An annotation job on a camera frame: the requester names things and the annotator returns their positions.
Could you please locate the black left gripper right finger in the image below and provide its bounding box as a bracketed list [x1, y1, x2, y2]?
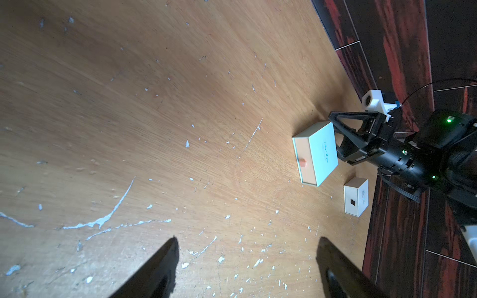
[316, 237, 386, 298]

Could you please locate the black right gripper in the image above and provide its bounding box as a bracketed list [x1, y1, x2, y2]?
[329, 111, 425, 186]

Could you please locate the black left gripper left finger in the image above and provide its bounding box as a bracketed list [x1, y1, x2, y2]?
[111, 237, 180, 298]

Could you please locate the mint drawer-style jewelry box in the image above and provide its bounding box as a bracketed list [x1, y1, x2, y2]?
[292, 121, 339, 187]

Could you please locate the small white jewelry box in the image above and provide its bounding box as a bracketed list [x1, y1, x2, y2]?
[344, 177, 369, 217]

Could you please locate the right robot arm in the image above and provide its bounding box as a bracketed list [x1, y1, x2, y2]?
[316, 108, 477, 298]

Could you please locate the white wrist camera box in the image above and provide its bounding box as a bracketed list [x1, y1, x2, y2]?
[361, 89, 398, 115]

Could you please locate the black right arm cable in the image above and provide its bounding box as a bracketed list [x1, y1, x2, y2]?
[401, 77, 477, 106]

